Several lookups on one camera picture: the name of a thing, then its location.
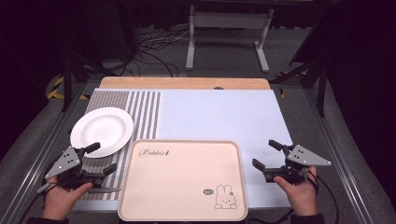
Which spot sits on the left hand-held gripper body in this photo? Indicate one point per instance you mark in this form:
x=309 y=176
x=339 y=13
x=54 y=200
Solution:
x=66 y=161

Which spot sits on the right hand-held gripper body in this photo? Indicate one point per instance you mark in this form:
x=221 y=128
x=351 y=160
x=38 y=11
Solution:
x=299 y=160

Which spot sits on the person's right hand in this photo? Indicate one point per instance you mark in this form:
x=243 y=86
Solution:
x=297 y=196

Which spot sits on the person's left hand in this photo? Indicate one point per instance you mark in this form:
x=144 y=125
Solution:
x=60 y=199

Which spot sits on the white round plate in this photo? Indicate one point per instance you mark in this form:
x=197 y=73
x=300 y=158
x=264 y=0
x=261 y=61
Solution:
x=102 y=131

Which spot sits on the grey striped placemat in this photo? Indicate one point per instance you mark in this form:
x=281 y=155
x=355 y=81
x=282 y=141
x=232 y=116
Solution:
x=144 y=112

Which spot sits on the white table mat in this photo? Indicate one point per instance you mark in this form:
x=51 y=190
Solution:
x=218 y=115

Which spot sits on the yellow black floor tape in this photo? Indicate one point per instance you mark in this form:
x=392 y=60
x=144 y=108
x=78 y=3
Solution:
x=55 y=90

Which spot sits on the pink rabbit print tray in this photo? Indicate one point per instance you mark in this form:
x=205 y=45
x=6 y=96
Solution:
x=182 y=182

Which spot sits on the black tripod stand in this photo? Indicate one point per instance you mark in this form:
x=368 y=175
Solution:
x=320 y=84
x=70 y=68

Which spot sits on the wooden table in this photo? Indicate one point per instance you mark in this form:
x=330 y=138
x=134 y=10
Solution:
x=174 y=82

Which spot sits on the grey metal stand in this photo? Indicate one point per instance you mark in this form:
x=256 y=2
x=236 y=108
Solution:
x=229 y=20

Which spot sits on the aluminium floor rail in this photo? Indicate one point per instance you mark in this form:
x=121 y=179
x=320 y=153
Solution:
x=339 y=155
x=34 y=168

